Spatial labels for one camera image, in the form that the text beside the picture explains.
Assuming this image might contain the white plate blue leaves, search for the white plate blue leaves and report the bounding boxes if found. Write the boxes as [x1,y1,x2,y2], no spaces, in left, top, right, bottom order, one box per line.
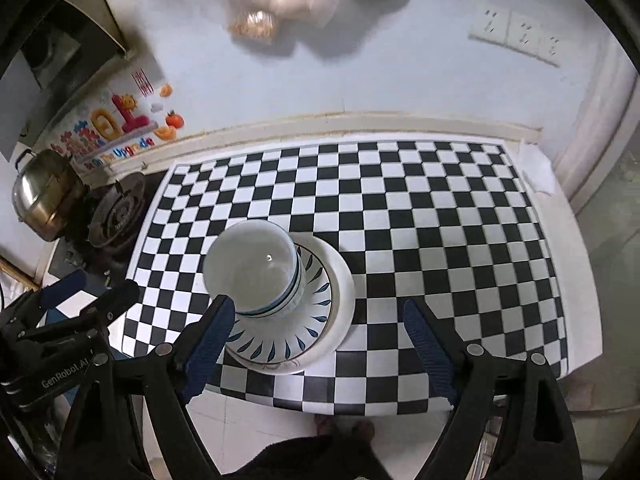
[226,244,332,365]

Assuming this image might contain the white bowl blue rim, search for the white bowl blue rim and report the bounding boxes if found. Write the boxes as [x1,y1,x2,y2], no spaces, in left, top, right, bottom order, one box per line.
[203,219,306,318]

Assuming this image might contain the white plate grey swirls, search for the white plate grey swirls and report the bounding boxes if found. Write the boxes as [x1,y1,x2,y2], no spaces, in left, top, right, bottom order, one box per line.
[226,233,356,376]

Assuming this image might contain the gas stove burner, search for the gas stove burner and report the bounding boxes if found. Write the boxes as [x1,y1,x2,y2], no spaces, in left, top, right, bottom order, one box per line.
[88,172,145,249]

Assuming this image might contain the steel cooking pot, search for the steel cooking pot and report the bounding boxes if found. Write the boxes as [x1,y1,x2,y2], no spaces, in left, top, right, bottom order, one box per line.
[12,148,87,242]

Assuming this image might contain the black white checkered mat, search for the black white checkered mat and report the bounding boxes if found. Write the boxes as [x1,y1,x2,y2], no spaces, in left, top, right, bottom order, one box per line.
[118,140,568,415]

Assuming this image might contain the colourful wall sticker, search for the colourful wall sticker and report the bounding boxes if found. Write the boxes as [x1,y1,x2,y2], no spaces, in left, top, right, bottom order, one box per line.
[42,62,184,174]

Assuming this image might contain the white wall socket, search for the white wall socket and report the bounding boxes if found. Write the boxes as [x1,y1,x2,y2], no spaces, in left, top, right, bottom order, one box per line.
[506,12,566,67]
[469,3,510,46]

